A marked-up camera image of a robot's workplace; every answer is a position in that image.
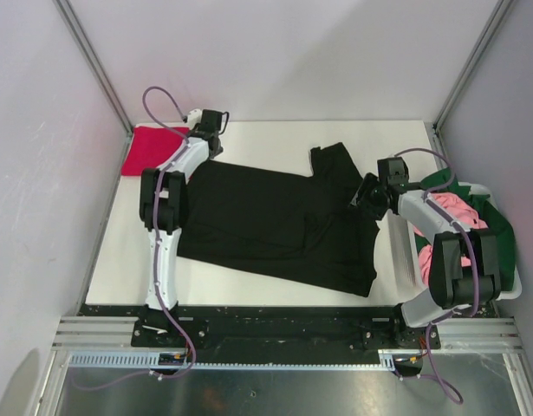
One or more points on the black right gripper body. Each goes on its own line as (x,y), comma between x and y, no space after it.
(369,196)

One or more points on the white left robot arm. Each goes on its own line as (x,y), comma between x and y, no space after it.
(164,209)

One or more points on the folded magenta t shirt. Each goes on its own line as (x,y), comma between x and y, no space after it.
(151,147)

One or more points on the left aluminium frame post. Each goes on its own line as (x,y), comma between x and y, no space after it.
(80,36)

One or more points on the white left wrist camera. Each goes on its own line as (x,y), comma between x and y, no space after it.
(193,118)

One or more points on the aluminium frame post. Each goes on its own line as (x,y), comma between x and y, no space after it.
(482,45)
(80,36)

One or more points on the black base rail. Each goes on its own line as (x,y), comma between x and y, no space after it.
(261,335)

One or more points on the white plastic laundry bin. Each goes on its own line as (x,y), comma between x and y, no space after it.
(405,257)

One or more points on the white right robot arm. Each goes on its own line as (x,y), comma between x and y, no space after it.
(464,269)

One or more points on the black t shirt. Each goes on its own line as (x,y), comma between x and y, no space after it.
(288,226)

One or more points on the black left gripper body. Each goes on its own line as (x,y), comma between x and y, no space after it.
(216,152)

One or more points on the pink t shirt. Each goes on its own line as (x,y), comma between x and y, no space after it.
(461,211)

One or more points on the right aluminium frame post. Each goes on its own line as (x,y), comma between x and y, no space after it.
(482,45)

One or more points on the green t shirt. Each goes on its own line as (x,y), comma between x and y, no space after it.
(497,223)

